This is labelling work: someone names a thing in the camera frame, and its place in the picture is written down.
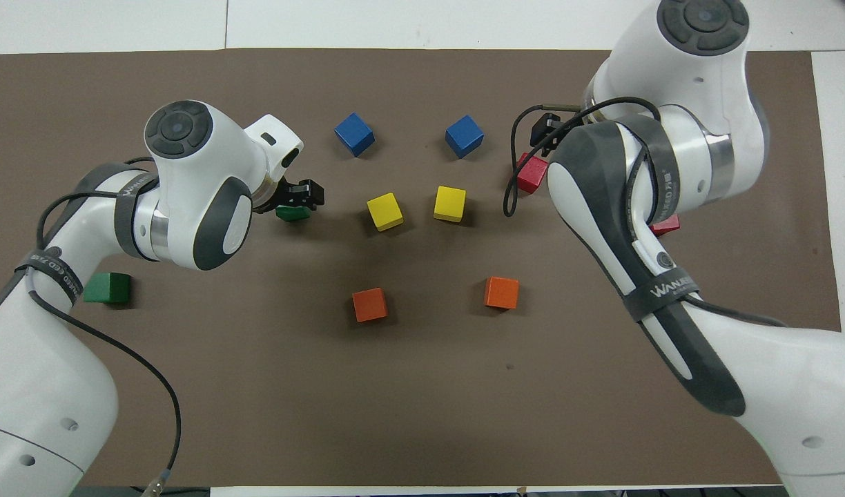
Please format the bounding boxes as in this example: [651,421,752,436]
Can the blue wooden cube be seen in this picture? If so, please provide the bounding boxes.
[445,115,485,159]
[334,113,376,157]

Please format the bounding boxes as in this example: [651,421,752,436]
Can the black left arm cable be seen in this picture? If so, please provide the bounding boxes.
[22,157,182,496]

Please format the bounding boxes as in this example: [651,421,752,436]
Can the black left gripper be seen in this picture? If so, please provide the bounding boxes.
[255,176,325,215]

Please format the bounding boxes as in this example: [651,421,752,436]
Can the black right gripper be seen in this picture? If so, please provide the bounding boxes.
[530,113,570,159]

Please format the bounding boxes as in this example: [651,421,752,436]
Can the yellow wooden cube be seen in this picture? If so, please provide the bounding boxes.
[366,192,405,232]
[434,186,467,224]

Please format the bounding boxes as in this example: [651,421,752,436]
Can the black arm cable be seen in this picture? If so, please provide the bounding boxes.
[503,96,662,219]
[22,157,182,496]

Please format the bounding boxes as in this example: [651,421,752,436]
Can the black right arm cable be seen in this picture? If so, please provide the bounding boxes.
[503,96,662,219]

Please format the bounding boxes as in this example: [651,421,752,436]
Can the orange wooden cube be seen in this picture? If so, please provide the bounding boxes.
[352,287,389,323]
[484,276,520,311]

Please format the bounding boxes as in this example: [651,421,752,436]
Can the brown table mat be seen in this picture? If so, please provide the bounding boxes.
[0,48,842,487]

